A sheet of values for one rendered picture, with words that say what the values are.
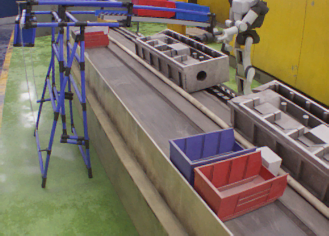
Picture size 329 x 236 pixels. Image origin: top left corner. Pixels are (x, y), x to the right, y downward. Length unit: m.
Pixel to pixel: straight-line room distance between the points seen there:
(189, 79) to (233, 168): 1.00
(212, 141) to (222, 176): 0.23
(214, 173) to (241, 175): 0.16
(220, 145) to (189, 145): 0.16
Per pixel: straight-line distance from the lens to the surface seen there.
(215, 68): 2.20
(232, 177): 1.28
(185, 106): 1.96
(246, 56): 3.15
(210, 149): 1.42
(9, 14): 11.84
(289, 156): 1.41
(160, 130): 1.67
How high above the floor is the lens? 1.55
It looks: 26 degrees down
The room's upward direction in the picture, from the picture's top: 3 degrees clockwise
